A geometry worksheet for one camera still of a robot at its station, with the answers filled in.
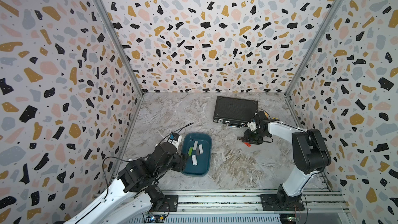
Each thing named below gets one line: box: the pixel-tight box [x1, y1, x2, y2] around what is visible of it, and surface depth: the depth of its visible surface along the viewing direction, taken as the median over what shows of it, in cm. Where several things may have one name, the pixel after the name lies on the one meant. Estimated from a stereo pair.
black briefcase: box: [212, 95, 259, 129], surface depth 111 cm
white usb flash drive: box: [191, 154, 198, 166], surface depth 89 cm
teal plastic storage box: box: [181, 132, 213, 177], surface depth 92 cm
